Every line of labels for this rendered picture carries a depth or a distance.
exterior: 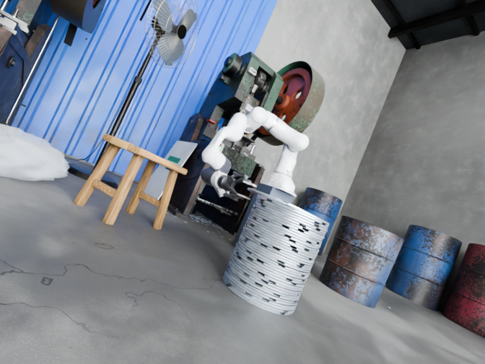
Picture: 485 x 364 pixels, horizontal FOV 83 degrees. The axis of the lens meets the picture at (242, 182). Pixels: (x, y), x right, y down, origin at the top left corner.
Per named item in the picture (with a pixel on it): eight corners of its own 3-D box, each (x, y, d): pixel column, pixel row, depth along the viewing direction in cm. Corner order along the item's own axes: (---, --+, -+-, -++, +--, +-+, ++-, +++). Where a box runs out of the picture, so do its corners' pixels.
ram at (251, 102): (250, 130, 240) (263, 100, 242) (237, 121, 232) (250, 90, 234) (240, 130, 255) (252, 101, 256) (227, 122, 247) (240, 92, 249)
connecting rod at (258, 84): (257, 107, 243) (272, 73, 245) (247, 100, 236) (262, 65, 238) (245, 109, 260) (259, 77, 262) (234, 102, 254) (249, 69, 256)
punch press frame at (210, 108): (237, 215, 233) (296, 74, 241) (193, 198, 210) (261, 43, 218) (201, 196, 300) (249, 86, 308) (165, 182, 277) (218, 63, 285)
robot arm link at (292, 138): (275, 120, 184) (285, 113, 166) (302, 143, 188) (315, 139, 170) (265, 132, 183) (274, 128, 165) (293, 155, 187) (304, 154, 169)
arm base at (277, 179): (300, 198, 170) (309, 178, 171) (278, 188, 162) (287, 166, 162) (280, 193, 190) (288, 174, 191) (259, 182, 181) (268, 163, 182)
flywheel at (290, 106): (261, 125, 318) (284, 157, 263) (248, 116, 308) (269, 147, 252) (303, 71, 293) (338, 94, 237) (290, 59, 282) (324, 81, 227)
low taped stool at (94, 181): (105, 225, 107) (140, 147, 109) (70, 202, 118) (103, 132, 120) (162, 230, 138) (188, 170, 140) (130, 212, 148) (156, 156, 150)
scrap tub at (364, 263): (390, 313, 180) (416, 245, 183) (355, 305, 158) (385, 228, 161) (338, 282, 216) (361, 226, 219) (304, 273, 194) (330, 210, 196)
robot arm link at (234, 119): (240, 97, 166) (230, 112, 180) (231, 120, 158) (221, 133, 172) (267, 114, 171) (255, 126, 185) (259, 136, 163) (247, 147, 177)
